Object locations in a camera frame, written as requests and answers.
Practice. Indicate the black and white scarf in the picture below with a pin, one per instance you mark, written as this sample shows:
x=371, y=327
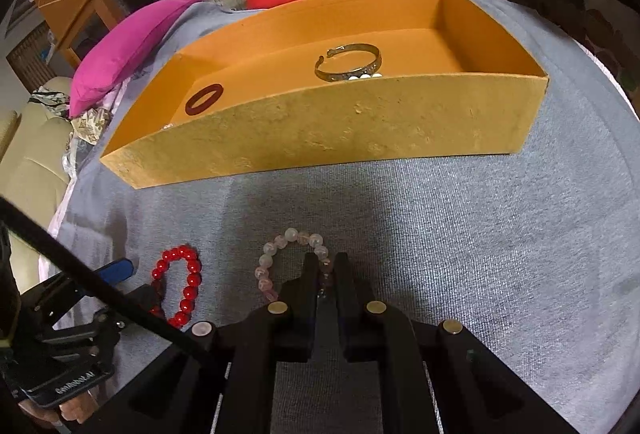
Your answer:
x=50, y=101

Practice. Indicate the orange cardboard box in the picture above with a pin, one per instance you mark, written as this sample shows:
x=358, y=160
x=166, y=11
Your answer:
x=350, y=128

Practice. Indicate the gold metal bangle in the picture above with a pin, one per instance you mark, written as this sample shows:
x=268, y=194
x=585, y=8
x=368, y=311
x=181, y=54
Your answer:
x=372, y=58

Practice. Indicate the beige leather sofa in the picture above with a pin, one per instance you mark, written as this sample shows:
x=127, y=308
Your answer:
x=30, y=163

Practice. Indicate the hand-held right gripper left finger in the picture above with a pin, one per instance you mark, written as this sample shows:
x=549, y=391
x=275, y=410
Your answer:
x=309, y=284

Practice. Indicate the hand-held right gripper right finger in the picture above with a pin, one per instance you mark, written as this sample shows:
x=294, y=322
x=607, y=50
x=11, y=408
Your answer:
x=345, y=284

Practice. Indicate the person's left hand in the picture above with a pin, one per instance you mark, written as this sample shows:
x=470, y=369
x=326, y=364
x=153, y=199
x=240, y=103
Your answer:
x=77, y=409

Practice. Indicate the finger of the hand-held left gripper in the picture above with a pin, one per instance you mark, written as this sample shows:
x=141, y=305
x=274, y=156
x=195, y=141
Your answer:
x=140, y=301
x=117, y=270

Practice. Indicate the magenta cushion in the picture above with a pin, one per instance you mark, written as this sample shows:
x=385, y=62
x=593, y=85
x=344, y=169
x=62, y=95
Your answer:
x=125, y=48

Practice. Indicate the beige patterned pouch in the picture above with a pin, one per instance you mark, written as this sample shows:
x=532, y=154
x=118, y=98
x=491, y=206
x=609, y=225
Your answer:
x=92, y=123

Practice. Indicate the pale pink sheet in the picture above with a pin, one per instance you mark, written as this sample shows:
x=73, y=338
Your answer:
x=56, y=219

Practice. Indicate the brown wicker drawer unit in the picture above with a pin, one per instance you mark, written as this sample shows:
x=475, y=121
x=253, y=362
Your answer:
x=30, y=53

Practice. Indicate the clear plastic bag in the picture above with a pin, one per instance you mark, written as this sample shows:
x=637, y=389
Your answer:
x=75, y=153

